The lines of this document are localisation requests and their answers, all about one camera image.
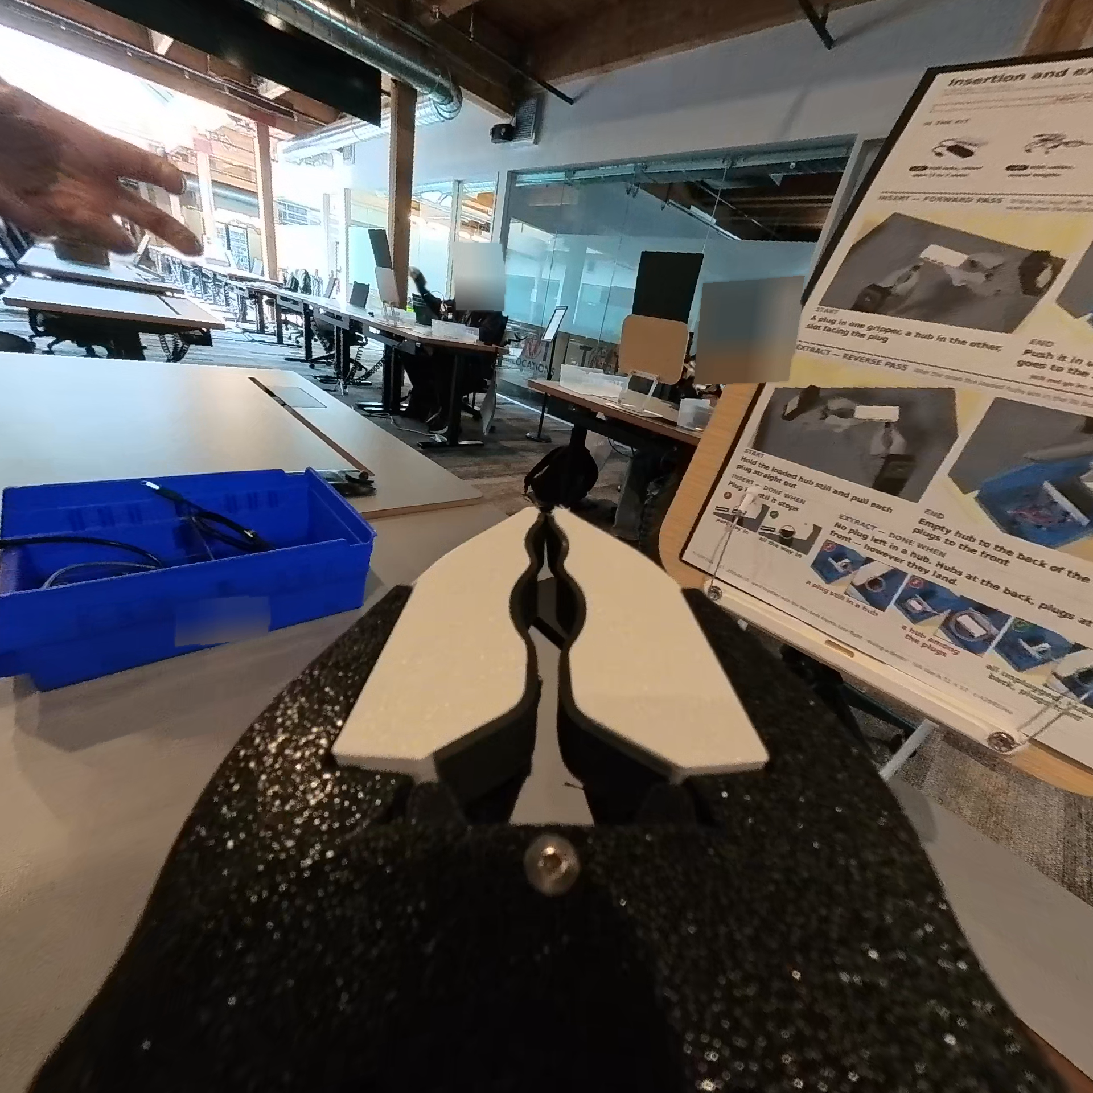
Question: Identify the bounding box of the tan wooden board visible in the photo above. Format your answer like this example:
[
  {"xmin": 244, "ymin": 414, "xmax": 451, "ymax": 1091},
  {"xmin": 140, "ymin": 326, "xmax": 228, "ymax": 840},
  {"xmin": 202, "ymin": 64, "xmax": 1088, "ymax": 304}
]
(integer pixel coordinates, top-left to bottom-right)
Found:
[{"xmin": 619, "ymin": 317, "xmax": 690, "ymax": 386}]

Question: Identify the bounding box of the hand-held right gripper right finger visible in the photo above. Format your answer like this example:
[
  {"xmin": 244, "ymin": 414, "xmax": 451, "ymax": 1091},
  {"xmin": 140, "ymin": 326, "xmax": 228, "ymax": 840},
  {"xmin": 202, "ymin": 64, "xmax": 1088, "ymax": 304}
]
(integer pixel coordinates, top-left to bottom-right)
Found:
[{"xmin": 552, "ymin": 509, "xmax": 772, "ymax": 785}]

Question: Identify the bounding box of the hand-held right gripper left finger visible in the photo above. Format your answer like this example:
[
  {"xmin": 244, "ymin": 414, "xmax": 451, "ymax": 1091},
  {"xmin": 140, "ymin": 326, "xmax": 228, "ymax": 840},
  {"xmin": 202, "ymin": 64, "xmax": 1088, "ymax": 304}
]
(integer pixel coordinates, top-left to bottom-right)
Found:
[{"xmin": 330, "ymin": 511, "xmax": 543, "ymax": 783}]

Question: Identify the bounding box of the black hanging panel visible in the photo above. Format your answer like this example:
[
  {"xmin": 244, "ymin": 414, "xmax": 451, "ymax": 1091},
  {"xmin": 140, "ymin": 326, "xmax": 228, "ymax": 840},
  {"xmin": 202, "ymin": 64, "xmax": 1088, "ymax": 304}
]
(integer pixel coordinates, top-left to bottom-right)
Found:
[{"xmin": 86, "ymin": 0, "xmax": 383, "ymax": 129}]

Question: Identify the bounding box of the black wall speaker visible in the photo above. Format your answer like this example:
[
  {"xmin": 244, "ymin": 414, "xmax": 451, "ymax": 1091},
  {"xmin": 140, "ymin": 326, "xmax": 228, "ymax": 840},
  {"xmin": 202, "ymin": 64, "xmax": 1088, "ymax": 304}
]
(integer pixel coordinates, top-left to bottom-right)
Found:
[{"xmin": 490, "ymin": 94, "xmax": 543, "ymax": 145}]

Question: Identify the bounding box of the wooden office desk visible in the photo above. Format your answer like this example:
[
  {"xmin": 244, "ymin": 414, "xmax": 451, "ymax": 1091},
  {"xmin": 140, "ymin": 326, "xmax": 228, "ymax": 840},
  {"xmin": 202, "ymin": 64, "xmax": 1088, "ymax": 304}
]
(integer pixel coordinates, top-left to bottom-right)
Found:
[
  {"xmin": 17, "ymin": 244, "xmax": 185, "ymax": 296},
  {"xmin": 4, "ymin": 274, "xmax": 226, "ymax": 361},
  {"xmin": 529, "ymin": 378, "xmax": 712, "ymax": 548}
]

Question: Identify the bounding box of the black cable silver plug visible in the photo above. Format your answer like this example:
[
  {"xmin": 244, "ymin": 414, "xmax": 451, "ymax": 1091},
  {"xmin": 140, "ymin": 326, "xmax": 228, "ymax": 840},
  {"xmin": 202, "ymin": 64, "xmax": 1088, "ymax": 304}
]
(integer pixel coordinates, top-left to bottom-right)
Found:
[{"xmin": 141, "ymin": 481, "xmax": 276, "ymax": 555}]

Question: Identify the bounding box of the printed instruction board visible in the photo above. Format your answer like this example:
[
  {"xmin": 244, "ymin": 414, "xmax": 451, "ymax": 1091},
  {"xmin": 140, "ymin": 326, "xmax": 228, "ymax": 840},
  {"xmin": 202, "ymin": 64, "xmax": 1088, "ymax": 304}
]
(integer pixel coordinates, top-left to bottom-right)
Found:
[{"xmin": 658, "ymin": 54, "xmax": 1093, "ymax": 799}]

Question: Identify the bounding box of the wooden column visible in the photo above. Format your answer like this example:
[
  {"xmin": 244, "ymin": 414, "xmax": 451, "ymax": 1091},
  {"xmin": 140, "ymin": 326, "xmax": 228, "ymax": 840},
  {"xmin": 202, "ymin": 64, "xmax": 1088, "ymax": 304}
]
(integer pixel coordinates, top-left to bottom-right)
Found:
[{"xmin": 388, "ymin": 77, "xmax": 418, "ymax": 313}]

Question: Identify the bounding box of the long office desk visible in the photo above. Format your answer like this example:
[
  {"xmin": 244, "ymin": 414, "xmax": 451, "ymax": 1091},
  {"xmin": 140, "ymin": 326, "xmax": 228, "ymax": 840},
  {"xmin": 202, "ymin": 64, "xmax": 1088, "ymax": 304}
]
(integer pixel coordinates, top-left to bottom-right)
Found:
[{"xmin": 257, "ymin": 287, "xmax": 511, "ymax": 447}]

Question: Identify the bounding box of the black flat panel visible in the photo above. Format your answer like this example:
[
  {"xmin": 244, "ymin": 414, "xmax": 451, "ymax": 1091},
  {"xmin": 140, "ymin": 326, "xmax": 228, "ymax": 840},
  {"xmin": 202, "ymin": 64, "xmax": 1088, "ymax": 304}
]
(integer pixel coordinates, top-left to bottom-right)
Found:
[{"xmin": 634, "ymin": 252, "xmax": 707, "ymax": 343}]

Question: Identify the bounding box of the black backpack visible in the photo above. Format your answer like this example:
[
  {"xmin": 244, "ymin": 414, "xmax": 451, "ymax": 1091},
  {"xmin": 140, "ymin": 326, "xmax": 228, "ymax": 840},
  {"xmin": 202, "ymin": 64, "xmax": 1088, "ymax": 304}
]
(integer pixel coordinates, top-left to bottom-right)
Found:
[{"xmin": 524, "ymin": 444, "xmax": 599, "ymax": 514}]

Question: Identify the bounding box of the metal ceiling duct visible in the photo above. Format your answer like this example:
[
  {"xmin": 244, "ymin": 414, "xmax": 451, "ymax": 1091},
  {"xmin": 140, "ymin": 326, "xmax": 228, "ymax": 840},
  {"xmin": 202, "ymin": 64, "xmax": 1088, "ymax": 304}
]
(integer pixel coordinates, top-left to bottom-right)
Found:
[{"xmin": 248, "ymin": 0, "xmax": 465, "ymax": 122}]

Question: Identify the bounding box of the blue plastic bin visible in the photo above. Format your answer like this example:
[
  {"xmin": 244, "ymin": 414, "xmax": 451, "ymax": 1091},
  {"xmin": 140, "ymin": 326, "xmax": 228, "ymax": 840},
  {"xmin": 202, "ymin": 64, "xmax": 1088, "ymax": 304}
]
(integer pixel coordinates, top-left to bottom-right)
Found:
[{"xmin": 0, "ymin": 468, "xmax": 378, "ymax": 691}]

